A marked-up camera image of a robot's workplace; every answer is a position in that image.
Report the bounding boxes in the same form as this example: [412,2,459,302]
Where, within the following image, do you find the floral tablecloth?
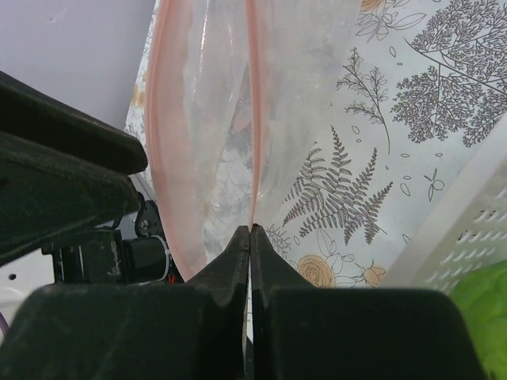
[125,1,506,287]

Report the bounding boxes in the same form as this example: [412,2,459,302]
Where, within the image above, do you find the white perforated plastic basket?
[381,119,506,293]

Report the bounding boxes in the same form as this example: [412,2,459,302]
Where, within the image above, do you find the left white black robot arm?
[1,74,181,332]

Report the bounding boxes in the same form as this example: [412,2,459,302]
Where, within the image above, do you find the green custard apple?
[451,260,506,379]

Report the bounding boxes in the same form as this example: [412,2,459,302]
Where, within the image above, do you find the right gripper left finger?
[1,226,250,379]

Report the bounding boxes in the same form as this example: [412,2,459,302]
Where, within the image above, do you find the clear zip top bag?
[144,1,360,280]

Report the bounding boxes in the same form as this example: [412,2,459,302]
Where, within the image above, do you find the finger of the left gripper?
[1,73,147,257]

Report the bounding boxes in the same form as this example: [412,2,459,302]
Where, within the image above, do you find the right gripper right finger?
[250,225,486,379]

